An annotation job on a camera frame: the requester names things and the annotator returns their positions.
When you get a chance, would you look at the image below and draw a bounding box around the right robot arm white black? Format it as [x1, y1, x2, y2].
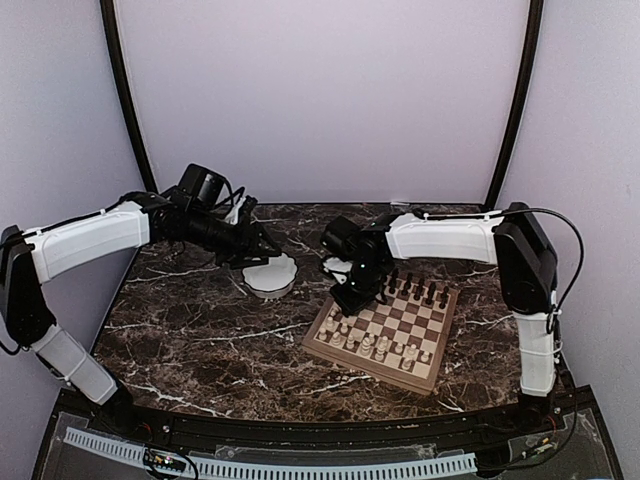
[320, 202, 565, 434]

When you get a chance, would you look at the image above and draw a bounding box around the white slotted cable duct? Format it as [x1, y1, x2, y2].
[63, 427, 477, 479]

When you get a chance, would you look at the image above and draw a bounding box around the black right frame post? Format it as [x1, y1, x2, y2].
[483, 0, 544, 211]

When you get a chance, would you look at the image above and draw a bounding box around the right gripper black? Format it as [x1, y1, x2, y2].
[330, 259, 386, 315]

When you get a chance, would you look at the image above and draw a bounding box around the black front rail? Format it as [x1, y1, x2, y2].
[59, 389, 591, 456]

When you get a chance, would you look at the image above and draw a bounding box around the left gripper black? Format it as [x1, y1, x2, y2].
[185, 207, 282, 269]

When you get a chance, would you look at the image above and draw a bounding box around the wooden chessboard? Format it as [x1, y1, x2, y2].
[302, 271, 459, 395]

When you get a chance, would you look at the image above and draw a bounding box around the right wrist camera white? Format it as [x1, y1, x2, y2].
[321, 256, 352, 284]

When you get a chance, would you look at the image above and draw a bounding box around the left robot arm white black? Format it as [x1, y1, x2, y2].
[1, 164, 281, 436]

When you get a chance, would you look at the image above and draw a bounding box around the white scalloped bowl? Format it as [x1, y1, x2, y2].
[242, 253, 298, 300]

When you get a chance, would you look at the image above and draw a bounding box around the black frame post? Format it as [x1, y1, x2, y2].
[483, 0, 544, 211]
[99, 0, 159, 193]

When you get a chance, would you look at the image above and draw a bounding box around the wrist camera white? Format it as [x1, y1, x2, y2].
[224, 195, 258, 225]
[321, 256, 352, 284]

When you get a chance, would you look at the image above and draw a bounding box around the black left frame post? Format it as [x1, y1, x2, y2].
[99, 0, 159, 193]

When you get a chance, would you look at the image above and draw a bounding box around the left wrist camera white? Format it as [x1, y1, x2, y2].
[224, 195, 258, 225]

